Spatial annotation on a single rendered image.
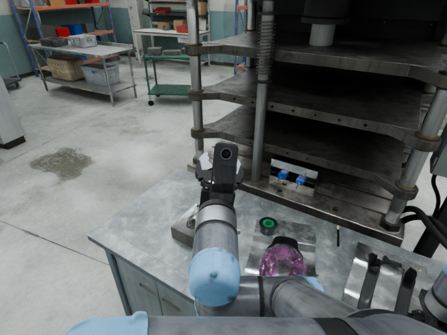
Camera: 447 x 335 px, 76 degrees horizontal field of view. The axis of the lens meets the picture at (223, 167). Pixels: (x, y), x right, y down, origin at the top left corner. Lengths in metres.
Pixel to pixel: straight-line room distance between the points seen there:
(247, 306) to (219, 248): 0.13
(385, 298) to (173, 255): 0.83
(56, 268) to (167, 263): 1.43
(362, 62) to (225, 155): 1.00
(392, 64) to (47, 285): 2.48
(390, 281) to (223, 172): 0.85
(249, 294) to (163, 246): 0.90
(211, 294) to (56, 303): 2.02
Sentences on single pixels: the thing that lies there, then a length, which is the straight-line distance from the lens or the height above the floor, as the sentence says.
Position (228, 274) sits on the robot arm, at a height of 1.47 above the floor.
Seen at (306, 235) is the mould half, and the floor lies 0.91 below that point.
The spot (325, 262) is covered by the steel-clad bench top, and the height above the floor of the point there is 0.80.
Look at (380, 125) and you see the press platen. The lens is 1.46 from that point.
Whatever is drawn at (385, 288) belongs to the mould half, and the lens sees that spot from 1.22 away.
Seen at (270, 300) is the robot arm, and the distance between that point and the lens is 0.51.
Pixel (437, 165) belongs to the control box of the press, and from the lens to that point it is 1.60.
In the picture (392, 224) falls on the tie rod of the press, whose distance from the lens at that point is 1.62.
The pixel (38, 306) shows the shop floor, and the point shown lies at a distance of 2.44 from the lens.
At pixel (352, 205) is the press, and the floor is 0.77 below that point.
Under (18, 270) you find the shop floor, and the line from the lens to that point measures 2.74.
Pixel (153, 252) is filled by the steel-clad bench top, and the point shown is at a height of 0.80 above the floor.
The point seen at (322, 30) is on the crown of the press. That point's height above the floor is 1.61.
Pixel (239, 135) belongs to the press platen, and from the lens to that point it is 1.74.
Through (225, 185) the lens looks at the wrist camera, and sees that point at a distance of 0.53.
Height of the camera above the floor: 1.80
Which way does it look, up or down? 33 degrees down
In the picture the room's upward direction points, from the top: straight up
